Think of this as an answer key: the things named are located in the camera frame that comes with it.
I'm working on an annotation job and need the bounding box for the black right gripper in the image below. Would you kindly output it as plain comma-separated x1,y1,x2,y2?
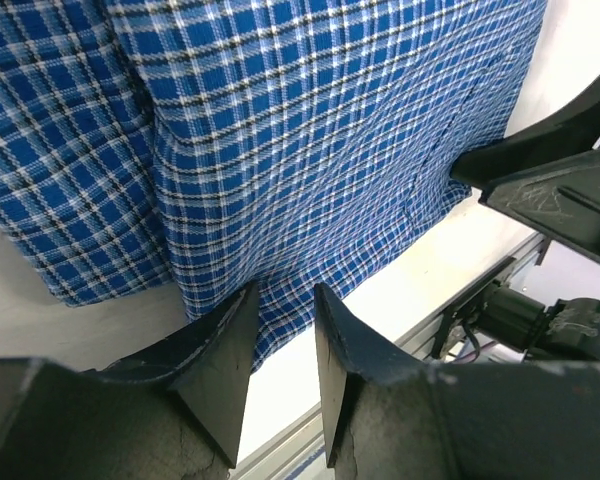
451,75,600,265

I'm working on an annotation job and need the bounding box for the blue checkered long sleeve shirt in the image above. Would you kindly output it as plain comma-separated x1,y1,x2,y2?
0,1,546,365

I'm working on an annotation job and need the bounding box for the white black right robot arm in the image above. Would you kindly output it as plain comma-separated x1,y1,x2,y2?
451,75,600,361

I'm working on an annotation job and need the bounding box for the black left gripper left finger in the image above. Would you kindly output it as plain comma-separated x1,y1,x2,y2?
0,282,259,479

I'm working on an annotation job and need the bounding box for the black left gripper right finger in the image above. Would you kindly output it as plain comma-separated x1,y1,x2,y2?
314,284,600,479

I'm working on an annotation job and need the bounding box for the aluminium front frame rail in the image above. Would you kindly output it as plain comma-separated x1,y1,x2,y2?
231,234,543,479

